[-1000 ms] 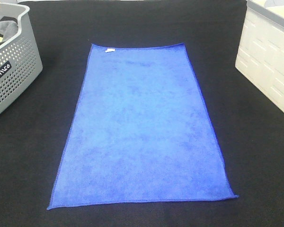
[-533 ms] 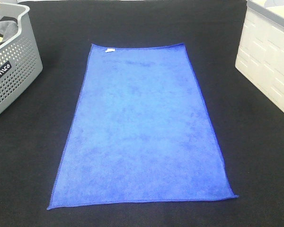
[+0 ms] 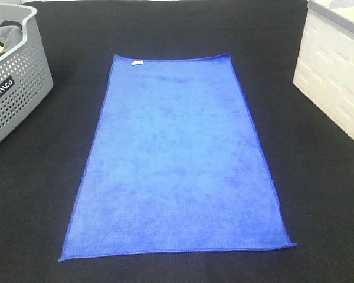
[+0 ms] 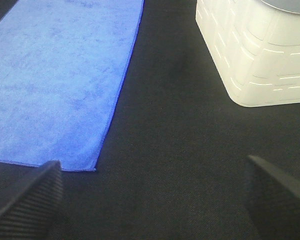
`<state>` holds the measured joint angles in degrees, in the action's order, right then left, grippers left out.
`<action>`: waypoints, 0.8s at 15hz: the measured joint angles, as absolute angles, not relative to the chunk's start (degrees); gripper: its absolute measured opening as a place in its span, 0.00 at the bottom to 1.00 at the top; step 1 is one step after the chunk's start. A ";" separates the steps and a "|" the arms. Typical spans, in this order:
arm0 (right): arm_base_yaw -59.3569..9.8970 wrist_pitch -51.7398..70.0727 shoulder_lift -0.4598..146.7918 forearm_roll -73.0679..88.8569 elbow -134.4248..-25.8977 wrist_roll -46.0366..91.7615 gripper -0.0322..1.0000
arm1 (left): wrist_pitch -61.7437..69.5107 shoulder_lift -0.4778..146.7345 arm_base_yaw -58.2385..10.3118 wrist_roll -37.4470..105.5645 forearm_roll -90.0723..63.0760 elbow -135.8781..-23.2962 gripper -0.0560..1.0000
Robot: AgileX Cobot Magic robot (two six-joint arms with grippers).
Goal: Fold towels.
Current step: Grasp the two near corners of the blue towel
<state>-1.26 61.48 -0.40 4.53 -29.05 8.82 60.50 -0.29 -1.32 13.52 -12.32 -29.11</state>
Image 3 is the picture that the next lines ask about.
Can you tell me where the black table cloth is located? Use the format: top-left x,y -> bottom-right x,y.
0,1 -> 354,282

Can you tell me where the grey perforated plastic basket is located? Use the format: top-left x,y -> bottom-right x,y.
0,3 -> 53,142

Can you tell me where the white plastic storage box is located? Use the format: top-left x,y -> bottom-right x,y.
293,1 -> 354,140

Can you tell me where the blue microfiber towel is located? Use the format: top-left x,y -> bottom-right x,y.
60,54 -> 293,261

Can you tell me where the grey towel in basket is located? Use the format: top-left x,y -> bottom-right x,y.
0,25 -> 23,53

